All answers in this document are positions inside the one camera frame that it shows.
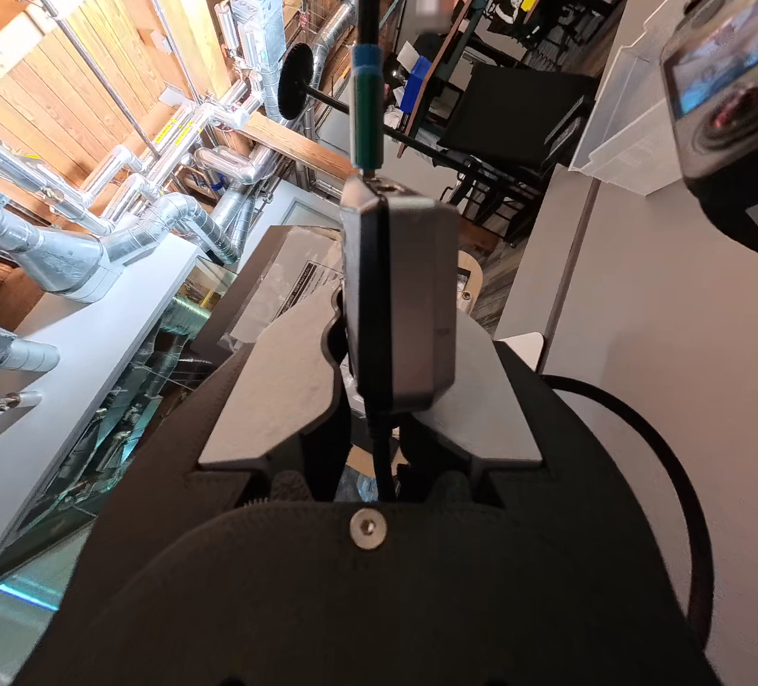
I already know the round silver air duct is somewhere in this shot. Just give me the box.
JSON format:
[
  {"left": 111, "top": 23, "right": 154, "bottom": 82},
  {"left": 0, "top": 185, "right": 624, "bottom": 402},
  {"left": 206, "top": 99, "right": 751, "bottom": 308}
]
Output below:
[{"left": 0, "top": 144, "right": 246, "bottom": 304}]

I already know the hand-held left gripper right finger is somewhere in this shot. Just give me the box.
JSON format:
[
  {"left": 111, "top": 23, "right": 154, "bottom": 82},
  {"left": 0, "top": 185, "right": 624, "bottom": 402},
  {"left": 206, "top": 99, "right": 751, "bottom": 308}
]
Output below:
[{"left": 398, "top": 318, "right": 544, "bottom": 498}]

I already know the black fabric panel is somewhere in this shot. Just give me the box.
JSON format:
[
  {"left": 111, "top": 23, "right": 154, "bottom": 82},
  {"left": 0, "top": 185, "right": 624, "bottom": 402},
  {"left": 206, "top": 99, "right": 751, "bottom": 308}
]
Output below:
[{"left": 437, "top": 61, "right": 600, "bottom": 173}]

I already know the rounded light wooden panel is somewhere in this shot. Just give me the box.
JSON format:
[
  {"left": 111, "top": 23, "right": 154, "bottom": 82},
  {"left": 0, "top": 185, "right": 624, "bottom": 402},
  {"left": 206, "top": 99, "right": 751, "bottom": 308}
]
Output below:
[{"left": 455, "top": 250, "right": 484, "bottom": 318}]

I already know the brown wooden table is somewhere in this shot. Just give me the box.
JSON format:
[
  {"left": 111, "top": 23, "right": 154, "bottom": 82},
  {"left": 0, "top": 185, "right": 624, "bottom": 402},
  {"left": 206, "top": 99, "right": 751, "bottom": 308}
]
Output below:
[{"left": 396, "top": 0, "right": 484, "bottom": 158}]

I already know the blue plastic bin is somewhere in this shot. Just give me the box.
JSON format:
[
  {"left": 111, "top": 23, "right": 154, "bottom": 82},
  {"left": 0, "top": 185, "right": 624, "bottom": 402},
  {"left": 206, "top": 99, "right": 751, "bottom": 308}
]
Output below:
[{"left": 400, "top": 55, "right": 434, "bottom": 113}]

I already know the black round base stand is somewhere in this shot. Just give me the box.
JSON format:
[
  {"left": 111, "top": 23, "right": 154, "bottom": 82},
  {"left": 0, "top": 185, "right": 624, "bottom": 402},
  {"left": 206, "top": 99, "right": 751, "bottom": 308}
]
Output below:
[{"left": 277, "top": 42, "right": 475, "bottom": 165}]

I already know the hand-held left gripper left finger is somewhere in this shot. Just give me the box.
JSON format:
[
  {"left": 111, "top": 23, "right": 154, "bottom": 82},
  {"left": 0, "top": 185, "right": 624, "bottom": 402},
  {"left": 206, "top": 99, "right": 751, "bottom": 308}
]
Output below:
[{"left": 198, "top": 285, "right": 351, "bottom": 498}]

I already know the thick black cable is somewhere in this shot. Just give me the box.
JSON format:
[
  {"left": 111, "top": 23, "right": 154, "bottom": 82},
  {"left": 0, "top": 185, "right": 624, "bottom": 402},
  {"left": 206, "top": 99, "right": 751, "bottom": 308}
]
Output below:
[{"left": 542, "top": 375, "right": 715, "bottom": 649}]

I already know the clear plastic storage bin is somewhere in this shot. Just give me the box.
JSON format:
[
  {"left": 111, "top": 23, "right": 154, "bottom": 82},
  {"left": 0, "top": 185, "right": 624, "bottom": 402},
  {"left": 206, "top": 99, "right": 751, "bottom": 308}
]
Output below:
[{"left": 568, "top": 0, "right": 758, "bottom": 196}]

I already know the green plug braided hdmi cable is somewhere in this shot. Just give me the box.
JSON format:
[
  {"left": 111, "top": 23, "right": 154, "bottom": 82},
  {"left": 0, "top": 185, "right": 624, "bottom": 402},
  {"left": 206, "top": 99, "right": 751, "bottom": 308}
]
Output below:
[{"left": 349, "top": 0, "right": 390, "bottom": 173}]

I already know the dark grey adapter hub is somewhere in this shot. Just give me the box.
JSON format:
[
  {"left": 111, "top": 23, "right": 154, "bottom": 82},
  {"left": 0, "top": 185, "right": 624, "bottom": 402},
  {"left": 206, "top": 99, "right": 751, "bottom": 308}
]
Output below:
[{"left": 340, "top": 173, "right": 461, "bottom": 418}]

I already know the printed paper sheet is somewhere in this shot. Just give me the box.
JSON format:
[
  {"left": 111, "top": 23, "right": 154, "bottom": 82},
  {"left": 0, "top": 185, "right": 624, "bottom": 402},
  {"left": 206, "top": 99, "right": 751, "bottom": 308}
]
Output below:
[{"left": 231, "top": 256, "right": 345, "bottom": 343}]

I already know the cardboard box with label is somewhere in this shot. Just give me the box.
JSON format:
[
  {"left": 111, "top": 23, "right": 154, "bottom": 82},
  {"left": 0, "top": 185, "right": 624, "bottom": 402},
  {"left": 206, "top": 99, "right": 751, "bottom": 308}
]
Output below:
[{"left": 189, "top": 224, "right": 356, "bottom": 368}]

